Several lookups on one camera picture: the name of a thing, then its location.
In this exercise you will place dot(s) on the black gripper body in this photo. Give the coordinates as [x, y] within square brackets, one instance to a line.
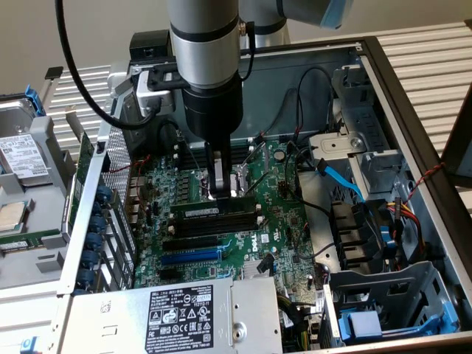
[214, 110]

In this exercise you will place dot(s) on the green RAM stick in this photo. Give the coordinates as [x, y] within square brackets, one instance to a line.
[191, 211]
[37, 239]

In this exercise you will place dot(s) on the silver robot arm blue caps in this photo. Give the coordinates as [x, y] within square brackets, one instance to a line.
[203, 55]

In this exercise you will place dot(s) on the RAM slot white latches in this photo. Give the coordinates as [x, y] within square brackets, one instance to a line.
[221, 222]
[236, 157]
[236, 148]

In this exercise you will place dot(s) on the CPU socket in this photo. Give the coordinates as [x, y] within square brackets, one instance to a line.
[236, 182]

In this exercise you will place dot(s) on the thin metal locking lever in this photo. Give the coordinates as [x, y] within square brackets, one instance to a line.
[191, 155]
[256, 183]

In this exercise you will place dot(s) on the open grey PC case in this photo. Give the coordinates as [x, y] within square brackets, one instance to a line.
[265, 92]

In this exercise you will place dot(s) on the silver coin cell battery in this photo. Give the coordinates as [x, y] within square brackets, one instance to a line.
[280, 154]

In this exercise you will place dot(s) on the long black expansion slot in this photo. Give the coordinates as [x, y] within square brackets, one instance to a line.
[191, 243]

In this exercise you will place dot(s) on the green motherboard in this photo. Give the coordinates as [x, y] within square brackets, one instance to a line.
[291, 206]

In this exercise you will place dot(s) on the blue expansion slot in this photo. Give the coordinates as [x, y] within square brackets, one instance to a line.
[191, 255]

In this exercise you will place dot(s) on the black box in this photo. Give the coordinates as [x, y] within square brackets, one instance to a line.
[147, 46]

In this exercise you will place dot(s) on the silver chipset heatsink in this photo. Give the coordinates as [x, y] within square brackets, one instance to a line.
[250, 271]

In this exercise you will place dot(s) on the short black expansion slot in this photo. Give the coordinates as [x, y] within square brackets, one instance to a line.
[168, 273]

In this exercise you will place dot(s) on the blue card retention clip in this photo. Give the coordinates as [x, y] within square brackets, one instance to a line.
[90, 259]
[97, 209]
[94, 241]
[104, 193]
[98, 224]
[85, 277]

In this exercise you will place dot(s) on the green graphics card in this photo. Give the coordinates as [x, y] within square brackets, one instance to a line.
[83, 173]

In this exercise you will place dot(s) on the grey metal drive cage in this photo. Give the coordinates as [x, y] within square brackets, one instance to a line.
[372, 121]

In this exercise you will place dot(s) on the small black clip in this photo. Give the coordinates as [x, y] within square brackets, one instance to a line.
[54, 72]

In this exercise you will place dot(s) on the silver power supply unit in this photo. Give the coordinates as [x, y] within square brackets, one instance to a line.
[121, 317]

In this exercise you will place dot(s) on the grey parts rack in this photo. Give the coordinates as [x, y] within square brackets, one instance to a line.
[40, 206]

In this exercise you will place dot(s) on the silver hard disk white label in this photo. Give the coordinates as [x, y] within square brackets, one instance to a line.
[22, 155]

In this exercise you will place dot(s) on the blue disk caddy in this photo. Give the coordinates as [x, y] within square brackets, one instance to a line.
[344, 328]

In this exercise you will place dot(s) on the silver CPU chip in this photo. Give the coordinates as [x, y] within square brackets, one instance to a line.
[11, 217]

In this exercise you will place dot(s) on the grey disk bay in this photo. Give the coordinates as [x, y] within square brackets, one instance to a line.
[405, 280]

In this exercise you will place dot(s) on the small blue latch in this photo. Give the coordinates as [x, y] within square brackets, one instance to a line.
[28, 344]

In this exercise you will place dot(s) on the black camera bracket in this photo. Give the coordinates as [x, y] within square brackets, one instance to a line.
[155, 85]

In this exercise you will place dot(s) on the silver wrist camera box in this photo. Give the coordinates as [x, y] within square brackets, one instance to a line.
[147, 99]

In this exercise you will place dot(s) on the silver metal bracket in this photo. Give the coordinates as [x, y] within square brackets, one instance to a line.
[332, 145]

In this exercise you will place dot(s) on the blue plastic disk rail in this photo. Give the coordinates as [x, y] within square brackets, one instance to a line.
[37, 103]

